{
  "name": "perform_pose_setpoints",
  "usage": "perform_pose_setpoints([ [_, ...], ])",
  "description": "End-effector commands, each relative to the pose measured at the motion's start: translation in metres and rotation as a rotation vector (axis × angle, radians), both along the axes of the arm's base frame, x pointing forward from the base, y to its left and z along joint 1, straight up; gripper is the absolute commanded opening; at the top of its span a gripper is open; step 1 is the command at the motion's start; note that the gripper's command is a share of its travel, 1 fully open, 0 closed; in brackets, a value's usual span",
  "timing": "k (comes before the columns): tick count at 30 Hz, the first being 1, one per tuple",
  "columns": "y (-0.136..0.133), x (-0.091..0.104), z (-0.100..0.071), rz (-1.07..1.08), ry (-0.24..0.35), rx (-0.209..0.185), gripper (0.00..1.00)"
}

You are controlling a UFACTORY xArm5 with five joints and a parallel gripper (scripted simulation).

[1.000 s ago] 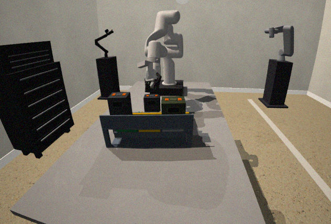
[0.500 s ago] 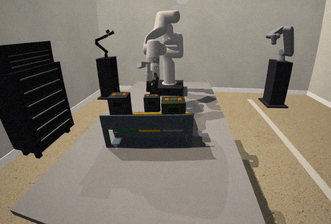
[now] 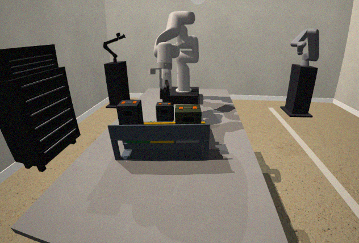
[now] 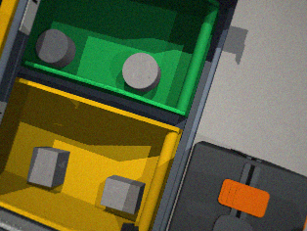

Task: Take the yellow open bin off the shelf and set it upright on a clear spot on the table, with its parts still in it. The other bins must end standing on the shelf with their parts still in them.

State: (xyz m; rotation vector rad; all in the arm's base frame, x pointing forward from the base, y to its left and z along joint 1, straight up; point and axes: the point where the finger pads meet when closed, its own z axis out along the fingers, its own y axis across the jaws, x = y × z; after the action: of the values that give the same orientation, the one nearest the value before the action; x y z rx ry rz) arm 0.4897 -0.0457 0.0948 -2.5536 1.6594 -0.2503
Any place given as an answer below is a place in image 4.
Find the green open bin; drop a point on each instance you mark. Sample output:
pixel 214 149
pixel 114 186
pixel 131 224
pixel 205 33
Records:
pixel 176 33

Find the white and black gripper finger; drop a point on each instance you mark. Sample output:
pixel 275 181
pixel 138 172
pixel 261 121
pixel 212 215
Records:
pixel 129 227

